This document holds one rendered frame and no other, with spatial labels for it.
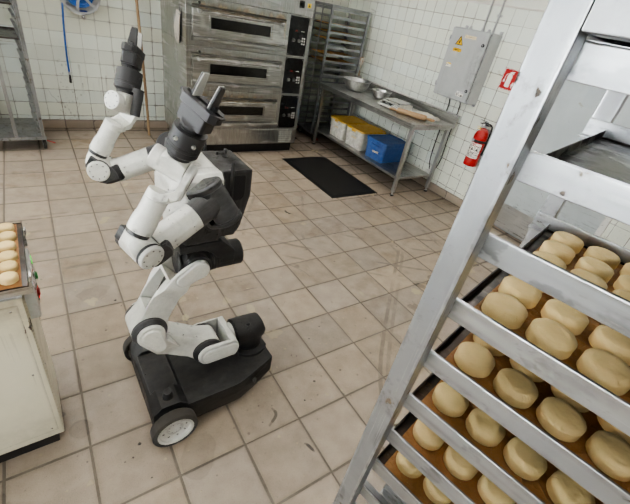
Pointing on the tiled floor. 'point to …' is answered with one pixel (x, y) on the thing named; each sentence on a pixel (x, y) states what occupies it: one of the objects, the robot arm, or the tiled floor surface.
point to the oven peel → (143, 71)
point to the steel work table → (391, 120)
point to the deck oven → (240, 66)
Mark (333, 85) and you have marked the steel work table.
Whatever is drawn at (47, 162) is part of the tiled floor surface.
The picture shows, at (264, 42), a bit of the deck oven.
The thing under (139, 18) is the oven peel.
